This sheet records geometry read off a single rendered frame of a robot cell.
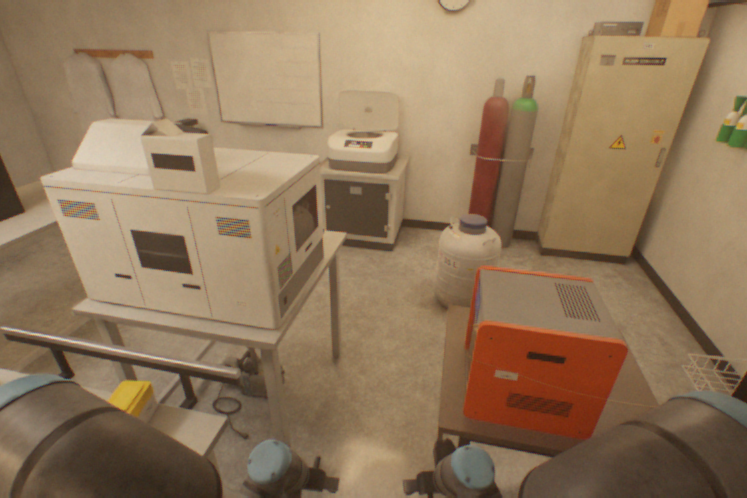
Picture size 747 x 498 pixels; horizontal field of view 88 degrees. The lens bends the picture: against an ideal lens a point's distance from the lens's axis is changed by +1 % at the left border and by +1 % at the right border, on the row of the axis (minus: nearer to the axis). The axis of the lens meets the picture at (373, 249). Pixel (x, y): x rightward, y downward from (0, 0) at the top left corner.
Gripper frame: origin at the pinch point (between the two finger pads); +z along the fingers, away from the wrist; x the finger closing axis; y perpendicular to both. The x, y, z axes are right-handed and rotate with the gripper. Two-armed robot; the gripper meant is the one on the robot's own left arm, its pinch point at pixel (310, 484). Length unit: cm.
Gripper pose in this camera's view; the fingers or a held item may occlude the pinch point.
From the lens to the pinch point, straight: 131.7
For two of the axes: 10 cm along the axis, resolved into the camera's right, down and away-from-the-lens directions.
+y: 1.3, -7.8, 6.1
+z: 1.6, 6.2, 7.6
